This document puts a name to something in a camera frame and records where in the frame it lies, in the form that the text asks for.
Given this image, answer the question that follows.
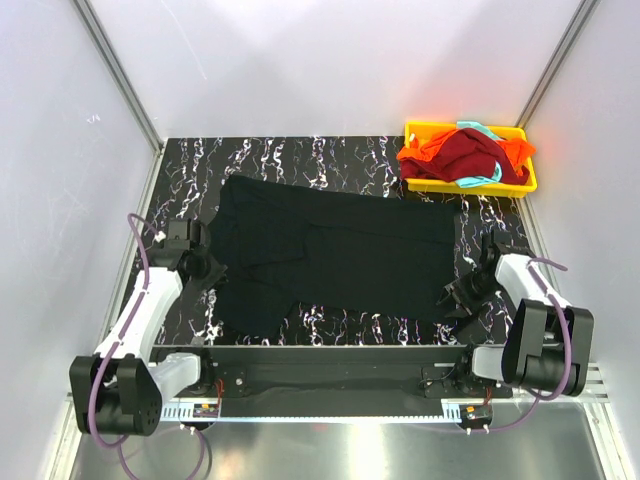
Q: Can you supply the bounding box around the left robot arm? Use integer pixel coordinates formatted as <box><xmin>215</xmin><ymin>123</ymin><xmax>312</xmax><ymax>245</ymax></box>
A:
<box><xmin>69</xmin><ymin>219</ymin><xmax>226</xmax><ymax>449</ymax></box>

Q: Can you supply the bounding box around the yellow plastic bin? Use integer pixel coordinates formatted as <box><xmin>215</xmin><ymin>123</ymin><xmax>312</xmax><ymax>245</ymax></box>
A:
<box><xmin>397</xmin><ymin>121</ymin><xmax>537</xmax><ymax>198</ymax></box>

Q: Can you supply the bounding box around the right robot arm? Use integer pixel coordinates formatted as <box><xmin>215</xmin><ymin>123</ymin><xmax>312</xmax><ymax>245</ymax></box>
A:
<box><xmin>438</xmin><ymin>230</ymin><xmax>594</xmax><ymax>401</ymax></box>

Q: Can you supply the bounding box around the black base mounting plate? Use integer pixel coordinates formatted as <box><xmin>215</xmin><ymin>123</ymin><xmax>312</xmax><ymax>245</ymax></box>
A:
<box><xmin>152</xmin><ymin>346</ymin><xmax>511</xmax><ymax>410</ymax></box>

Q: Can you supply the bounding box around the black t shirt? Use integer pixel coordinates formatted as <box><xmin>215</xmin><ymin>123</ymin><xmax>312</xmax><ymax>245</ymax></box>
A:
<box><xmin>209</xmin><ymin>175</ymin><xmax>455</xmax><ymax>337</ymax></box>

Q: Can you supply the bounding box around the dark red t shirt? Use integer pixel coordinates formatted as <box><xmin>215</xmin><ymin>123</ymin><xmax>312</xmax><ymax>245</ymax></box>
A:
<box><xmin>399</xmin><ymin>128</ymin><xmax>531</xmax><ymax>184</ymax></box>

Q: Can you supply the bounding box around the aluminium frame post right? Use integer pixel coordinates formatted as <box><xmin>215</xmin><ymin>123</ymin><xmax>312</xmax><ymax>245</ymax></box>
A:
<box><xmin>515</xmin><ymin>0</ymin><xmax>600</xmax><ymax>130</ymax></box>

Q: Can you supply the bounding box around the aluminium frame post left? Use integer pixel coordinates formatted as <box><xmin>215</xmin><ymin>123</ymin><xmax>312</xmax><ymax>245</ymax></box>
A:
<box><xmin>70</xmin><ymin>0</ymin><xmax>164</xmax><ymax>154</ymax></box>

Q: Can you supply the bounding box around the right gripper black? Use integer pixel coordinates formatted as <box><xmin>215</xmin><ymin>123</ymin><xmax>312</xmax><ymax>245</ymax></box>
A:
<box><xmin>440</xmin><ymin>267</ymin><xmax>503</xmax><ymax>318</ymax></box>

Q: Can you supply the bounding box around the aluminium frame post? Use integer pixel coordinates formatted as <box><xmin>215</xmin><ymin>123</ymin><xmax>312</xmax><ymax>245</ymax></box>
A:
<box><xmin>515</xmin><ymin>0</ymin><xmax>600</xmax><ymax>130</ymax></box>
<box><xmin>70</xmin><ymin>0</ymin><xmax>164</xmax><ymax>154</ymax></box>

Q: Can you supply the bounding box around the orange t shirt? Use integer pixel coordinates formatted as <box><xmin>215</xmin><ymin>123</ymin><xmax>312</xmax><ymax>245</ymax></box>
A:
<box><xmin>396</xmin><ymin>130</ymin><xmax>538</xmax><ymax>177</ymax></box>

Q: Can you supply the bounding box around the white slotted cable duct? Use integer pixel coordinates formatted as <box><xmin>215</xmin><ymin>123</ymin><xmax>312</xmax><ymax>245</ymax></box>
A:
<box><xmin>160</xmin><ymin>401</ymin><xmax>462</xmax><ymax>424</ymax></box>

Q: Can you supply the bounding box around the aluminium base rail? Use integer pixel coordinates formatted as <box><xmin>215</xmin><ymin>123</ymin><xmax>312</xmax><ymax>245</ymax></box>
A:
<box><xmin>509</xmin><ymin>363</ymin><xmax>609</xmax><ymax>404</ymax></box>

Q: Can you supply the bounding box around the teal t shirt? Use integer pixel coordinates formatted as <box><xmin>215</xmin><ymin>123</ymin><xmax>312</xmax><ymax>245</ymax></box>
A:
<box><xmin>455</xmin><ymin>121</ymin><xmax>502</xmax><ymax>188</ymax></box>

